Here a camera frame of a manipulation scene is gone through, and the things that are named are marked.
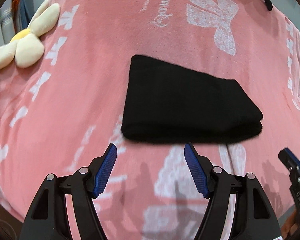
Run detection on cream flower plush toy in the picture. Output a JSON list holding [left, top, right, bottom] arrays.
[[0, 0, 61, 70]]

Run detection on black pants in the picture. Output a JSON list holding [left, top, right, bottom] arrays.
[[121, 55, 263, 144]]

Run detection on pink fleece blanket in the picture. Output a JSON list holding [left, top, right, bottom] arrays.
[[0, 0, 300, 239]]

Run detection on grey curtain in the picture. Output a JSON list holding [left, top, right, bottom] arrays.
[[0, 0, 32, 46]]

